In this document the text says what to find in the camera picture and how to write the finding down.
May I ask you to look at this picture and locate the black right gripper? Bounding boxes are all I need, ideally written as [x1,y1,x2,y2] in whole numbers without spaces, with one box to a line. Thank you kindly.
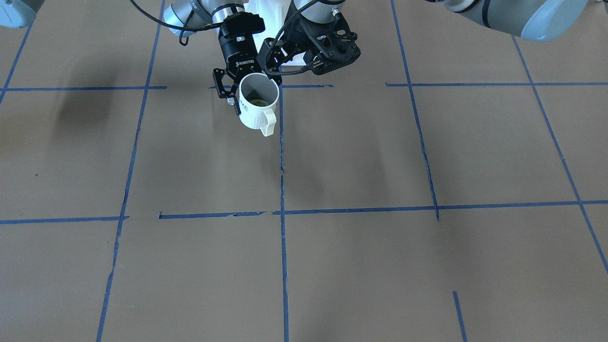
[213,13,265,115]

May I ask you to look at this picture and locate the white ribbed HOME mug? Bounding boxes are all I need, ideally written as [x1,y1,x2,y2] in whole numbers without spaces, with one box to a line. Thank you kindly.
[237,72,280,137]

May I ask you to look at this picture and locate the green lemon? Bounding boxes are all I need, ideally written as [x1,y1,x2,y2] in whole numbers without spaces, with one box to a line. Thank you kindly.
[250,99,268,107]

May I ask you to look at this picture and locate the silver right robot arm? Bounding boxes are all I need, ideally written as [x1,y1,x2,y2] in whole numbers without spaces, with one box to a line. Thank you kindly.
[162,0,266,114]

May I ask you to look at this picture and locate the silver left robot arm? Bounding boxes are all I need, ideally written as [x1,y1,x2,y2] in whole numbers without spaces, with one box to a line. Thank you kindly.
[280,0,587,45]

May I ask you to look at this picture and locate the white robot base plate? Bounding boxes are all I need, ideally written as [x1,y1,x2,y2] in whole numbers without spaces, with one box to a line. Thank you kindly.
[244,0,291,57]

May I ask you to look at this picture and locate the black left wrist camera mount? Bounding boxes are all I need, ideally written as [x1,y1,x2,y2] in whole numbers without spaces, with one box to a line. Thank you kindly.
[257,7,361,76]

